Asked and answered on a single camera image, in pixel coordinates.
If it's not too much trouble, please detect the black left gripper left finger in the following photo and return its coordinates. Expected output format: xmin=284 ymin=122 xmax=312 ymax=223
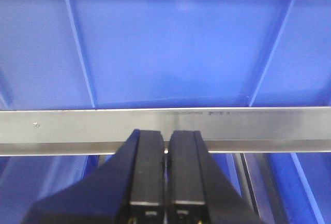
xmin=21 ymin=129 xmax=164 ymax=223

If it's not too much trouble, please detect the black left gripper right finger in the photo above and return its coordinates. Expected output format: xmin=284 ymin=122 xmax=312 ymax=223
xmin=167 ymin=130 xmax=263 ymax=223

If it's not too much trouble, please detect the blue bin lower right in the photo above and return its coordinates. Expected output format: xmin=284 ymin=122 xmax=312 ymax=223
xmin=214 ymin=153 xmax=330 ymax=223

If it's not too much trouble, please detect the blue bin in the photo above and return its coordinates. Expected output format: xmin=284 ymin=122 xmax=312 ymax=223
xmin=1 ymin=155 xmax=99 ymax=223
xmin=214 ymin=153 xmax=330 ymax=223

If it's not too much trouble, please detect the blue bin lower left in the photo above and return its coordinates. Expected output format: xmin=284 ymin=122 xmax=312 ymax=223
xmin=1 ymin=155 xmax=99 ymax=223

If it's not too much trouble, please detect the blue bin front face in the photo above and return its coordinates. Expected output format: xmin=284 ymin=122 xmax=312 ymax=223
xmin=1 ymin=0 xmax=330 ymax=110

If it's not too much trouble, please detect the steel shelf rail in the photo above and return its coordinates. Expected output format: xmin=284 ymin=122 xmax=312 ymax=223
xmin=1 ymin=107 xmax=330 ymax=156

